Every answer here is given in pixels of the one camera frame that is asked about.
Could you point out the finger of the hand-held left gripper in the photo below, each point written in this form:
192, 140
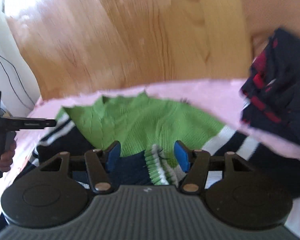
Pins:
30, 124

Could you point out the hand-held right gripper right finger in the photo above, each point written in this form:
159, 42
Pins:
182, 157

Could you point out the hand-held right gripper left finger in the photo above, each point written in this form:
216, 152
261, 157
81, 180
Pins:
113, 156

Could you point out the green and navy knit sweater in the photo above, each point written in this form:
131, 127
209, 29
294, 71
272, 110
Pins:
140, 122

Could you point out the navy and red folded clothes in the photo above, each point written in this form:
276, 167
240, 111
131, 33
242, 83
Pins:
277, 92

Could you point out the person's left hand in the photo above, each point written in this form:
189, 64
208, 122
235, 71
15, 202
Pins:
7, 158

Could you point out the pink printed bedsheet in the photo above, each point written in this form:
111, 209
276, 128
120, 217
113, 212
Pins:
215, 97

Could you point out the wooden headboard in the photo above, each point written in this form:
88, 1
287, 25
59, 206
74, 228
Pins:
115, 42

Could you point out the brown dotted cushion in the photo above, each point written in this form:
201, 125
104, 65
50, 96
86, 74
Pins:
270, 10

